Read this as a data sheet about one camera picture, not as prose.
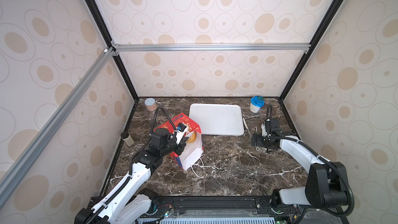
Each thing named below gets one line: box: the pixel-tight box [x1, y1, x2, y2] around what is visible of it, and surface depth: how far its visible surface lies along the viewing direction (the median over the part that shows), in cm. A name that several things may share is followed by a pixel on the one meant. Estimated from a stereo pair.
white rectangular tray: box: [189, 103, 245, 136], surface depth 112 cm
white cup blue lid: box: [249, 95, 265, 114], surface depth 108 cm
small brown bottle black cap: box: [120, 131, 135, 147], surface depth 92 cm
